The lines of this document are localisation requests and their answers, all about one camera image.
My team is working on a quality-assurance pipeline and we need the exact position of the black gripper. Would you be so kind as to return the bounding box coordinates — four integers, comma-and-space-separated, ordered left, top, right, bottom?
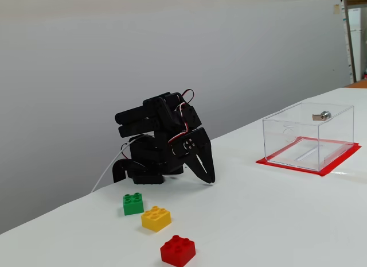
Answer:
170, 127, 216, 184

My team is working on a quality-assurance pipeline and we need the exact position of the red lego brick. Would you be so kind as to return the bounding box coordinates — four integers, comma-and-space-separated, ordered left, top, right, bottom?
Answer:
159, 234, 197, 267

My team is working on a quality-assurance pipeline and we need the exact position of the yellow lego brick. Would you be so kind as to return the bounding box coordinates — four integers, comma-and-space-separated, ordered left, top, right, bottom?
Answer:
140, 205, 172, 233

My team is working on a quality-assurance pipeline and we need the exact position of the green lego brick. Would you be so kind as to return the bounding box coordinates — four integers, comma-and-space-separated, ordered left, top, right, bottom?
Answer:
122, 192, 145, 216

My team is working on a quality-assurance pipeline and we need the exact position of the transparent plastic box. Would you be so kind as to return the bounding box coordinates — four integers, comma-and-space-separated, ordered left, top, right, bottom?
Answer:
262, 102, 355, 172

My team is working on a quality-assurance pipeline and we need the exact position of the metal box lock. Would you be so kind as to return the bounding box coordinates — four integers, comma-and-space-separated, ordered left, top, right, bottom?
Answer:
311, 110, 332, 122

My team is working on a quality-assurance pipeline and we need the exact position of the black table clamp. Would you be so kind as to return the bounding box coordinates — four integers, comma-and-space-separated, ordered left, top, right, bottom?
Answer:
111, 159, 130, 184

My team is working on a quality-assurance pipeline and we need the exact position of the wooden table surface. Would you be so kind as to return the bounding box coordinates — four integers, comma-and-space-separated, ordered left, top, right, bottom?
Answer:
343, 79, 367, 88

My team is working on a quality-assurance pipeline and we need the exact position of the white refrigerator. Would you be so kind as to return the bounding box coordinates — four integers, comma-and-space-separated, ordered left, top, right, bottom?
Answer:
347, 7, 362, 82

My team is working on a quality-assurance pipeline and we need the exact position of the servo wire at gripper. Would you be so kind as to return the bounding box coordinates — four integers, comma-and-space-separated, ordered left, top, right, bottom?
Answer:
167, 102, 190, 146

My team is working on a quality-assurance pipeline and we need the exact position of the servo wire loop at wrist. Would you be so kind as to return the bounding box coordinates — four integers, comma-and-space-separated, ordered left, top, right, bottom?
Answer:
179, 88, 196, 107

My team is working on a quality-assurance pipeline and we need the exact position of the white cable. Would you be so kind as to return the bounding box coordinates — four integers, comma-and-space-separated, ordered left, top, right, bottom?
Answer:
91, 134, 144, 193

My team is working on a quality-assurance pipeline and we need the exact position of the red tape frame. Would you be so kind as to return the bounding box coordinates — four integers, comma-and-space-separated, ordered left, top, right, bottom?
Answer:
255, 136, 362, 177

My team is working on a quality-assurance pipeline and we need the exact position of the metal shelf post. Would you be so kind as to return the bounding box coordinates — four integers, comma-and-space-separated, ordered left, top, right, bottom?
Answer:
342, 0, 358, 84

